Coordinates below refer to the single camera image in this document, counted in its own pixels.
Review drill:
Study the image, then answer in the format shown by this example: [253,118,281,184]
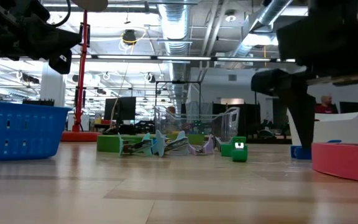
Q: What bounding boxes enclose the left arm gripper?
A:
[0,0,82,75]

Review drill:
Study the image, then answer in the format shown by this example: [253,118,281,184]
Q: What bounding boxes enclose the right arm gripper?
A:
[250,0,358,149]

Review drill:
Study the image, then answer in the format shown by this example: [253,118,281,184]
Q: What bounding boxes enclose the green toy block with eye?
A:
[231,136,249,163]

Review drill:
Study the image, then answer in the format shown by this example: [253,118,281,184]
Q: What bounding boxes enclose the large green tape roll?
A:
[97,135,158,154]

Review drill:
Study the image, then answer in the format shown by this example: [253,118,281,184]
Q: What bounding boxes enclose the lilac staple remover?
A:
[187,134,224,156]

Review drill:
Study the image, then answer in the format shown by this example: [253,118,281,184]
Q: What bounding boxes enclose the light blue staple remover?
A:
[152,129,191,158]

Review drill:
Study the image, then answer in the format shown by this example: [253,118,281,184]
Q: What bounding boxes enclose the dark desk monitor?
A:
[339,101,358,114]

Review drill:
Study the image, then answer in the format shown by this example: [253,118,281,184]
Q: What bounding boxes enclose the white plastic bin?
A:
[287,104,358,147]

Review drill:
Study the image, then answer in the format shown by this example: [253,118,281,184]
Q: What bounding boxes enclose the white building column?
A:
[40,63,67,108]

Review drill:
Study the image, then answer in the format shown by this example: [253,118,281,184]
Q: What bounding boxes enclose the red desk lamp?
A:
[61,0,109,143]

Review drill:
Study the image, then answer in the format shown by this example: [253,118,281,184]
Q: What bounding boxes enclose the black ridged box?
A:
[22,99,55,108]

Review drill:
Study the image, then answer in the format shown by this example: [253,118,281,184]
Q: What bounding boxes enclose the black ceiling-mounted device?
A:
[122,29,138,46]

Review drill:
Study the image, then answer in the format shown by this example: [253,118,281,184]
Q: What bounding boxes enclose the black computer monitor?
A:
[104,96,137,121]

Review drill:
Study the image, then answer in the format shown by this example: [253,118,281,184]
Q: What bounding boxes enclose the blue plastic basket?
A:
[0,100,73,163]

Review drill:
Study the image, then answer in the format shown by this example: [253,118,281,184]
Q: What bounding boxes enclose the clear plastic bin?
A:
[153,105,241,142]

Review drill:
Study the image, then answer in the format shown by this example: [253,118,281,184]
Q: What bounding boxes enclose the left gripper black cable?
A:
[47,0,72,28]

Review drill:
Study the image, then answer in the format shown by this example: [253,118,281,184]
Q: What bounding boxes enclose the yellow hanging cord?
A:
[262,45,269,71]

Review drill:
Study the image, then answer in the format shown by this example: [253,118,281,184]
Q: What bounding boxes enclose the silver slanted ventilation duct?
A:
[230,0,294,58]

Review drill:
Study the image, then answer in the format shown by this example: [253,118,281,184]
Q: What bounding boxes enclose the silver corrugated ventilation duct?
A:
[157,0,193,110]

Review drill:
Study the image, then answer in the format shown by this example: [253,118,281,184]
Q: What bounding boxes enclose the black metal gantry frame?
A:
[155,80,202,108]

